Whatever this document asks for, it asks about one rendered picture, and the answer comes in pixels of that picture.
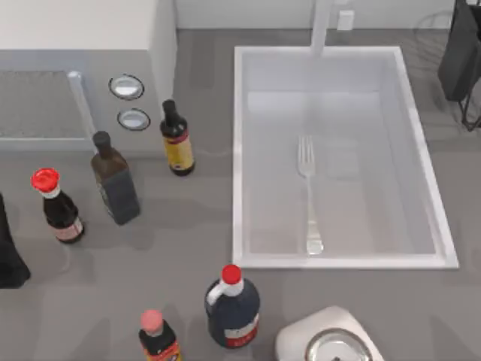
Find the dark bottle with pink cap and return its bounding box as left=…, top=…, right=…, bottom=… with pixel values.
left=138, top=308, right=182, bottom=361

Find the microwave door with grey window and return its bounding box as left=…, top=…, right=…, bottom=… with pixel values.
left=0, top=69, right=97, bottom=152

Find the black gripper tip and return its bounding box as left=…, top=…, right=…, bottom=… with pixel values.
left=0, top=193, right=32, bottom=290

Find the pale microwave oven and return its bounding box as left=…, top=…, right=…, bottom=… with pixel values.
left=0, top=0, right=178, bottom=153

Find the white wall socket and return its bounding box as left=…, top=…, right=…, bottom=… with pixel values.
left=337, top=9, right=355, bottom=32

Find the pale grey kitchen scale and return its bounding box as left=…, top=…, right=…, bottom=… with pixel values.
left=275, top=305, right=387, bottom=361

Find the dark jug bottle, red cap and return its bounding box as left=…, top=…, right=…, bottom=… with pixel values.
left=204, top=263, right=262, bottom=350

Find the black stand with wire frame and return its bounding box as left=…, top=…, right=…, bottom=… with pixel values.
left=437, top=0, right=481, bottom=132

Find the tall white tap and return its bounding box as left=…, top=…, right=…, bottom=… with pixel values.
left=309, top=0, right=340, bottom=58

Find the small round microwave knob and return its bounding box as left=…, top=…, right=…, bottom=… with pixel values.
left=116, top=108, right=152, bottom=132

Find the round metal scale dish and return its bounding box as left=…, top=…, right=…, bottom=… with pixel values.
left=305, top=327, right=372, bottom=361

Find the white sink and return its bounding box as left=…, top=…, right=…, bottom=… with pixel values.
left=231, top=45, right=461, bottom=272

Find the silver fork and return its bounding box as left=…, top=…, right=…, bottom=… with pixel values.
left=297, top=134, right=325, bottom=256

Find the dark bottle with yellow label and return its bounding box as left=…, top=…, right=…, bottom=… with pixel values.
left=159, top=99, right=197, bottom=177

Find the small dark bottle, red cap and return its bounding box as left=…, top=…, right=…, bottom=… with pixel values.
left=30, top=167, right=86, bottom=244

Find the square dark bottle, black cap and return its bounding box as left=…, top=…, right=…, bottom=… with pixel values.
left=89, top=130, right=142, bottom=227

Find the large round microwave knob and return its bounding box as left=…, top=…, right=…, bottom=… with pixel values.
left=107, top=74, right=146, bottom=102

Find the pale microwave door handle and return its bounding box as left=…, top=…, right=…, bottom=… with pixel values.
left=66, top=70, right=97, bottom=137

